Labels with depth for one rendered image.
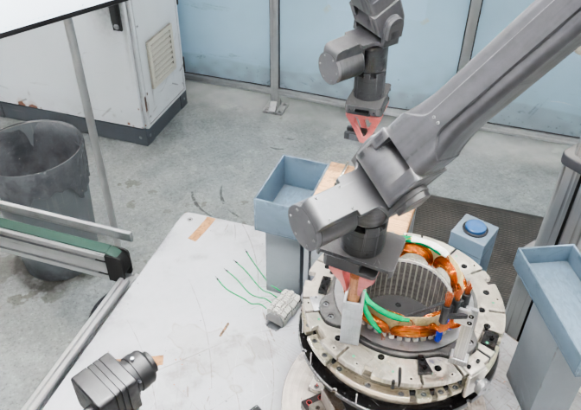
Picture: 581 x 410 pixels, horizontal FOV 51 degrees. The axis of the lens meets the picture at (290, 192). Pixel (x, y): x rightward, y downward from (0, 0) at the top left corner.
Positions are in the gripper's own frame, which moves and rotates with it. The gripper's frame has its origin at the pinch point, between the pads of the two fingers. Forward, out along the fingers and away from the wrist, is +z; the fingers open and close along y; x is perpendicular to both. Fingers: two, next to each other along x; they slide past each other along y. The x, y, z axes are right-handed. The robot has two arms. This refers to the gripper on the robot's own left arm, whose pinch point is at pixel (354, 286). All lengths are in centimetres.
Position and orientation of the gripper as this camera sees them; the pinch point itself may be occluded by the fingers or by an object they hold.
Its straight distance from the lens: 86.4
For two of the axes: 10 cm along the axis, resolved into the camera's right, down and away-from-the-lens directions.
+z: -0.3, 7.3, 6.8
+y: 9.2, 2.9, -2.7
